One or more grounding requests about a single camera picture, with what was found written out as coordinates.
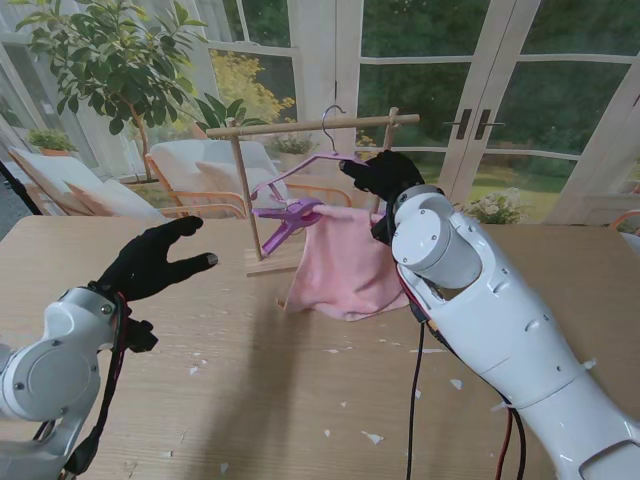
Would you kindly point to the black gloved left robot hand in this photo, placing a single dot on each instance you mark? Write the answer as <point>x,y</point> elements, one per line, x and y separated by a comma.
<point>145,265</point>

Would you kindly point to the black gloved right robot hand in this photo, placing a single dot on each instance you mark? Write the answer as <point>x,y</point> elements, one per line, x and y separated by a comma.
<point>390,172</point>

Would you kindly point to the pink plastic clothes hanger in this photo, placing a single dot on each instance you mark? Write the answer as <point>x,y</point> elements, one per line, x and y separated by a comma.
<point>330,156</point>

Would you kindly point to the purple clothes peg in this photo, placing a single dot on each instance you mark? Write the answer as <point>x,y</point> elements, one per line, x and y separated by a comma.
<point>295,217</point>

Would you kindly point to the pink square towel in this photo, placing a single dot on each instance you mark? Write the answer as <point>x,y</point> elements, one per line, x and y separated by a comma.
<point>340,265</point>

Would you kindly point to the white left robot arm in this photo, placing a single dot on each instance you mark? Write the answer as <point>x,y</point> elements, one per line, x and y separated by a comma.
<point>45,375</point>

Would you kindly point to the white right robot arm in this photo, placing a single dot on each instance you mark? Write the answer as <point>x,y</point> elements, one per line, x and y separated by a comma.
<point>475,300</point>

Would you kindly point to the printed garden backdrop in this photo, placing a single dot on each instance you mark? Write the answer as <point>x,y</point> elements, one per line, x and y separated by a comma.
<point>425,75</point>

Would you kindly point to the wooden hanging rack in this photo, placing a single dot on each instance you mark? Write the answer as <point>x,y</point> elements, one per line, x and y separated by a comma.
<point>280,128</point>

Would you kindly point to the black tripod leg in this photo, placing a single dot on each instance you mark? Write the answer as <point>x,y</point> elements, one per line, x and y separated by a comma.
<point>17,184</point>

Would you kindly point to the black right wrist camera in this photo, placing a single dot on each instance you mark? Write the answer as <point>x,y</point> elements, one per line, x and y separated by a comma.
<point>382,231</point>

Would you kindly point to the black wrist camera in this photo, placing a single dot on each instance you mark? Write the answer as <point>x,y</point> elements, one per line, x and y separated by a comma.
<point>382,231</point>
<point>141,336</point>

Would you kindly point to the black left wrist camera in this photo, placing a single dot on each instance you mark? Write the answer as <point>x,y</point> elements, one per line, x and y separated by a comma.
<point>141,336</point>

